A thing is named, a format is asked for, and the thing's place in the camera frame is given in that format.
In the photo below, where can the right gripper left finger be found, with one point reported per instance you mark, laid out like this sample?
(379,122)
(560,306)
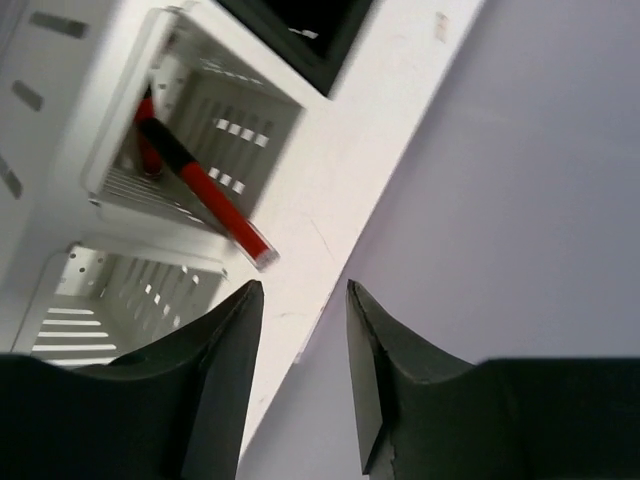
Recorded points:
(174,409)

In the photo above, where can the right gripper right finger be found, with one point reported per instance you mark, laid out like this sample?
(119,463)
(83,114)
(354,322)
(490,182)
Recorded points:
(422,413)

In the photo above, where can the red lip gloss tube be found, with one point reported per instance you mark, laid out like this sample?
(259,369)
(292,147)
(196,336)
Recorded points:
(184,165)

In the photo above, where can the dark red lip gloss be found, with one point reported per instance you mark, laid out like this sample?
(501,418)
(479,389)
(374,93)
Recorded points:
(151,163)

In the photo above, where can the white organizer box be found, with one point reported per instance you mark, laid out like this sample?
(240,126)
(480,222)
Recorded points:
(82,225)

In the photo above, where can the black organizer box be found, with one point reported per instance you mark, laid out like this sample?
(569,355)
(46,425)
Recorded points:
(314,37)

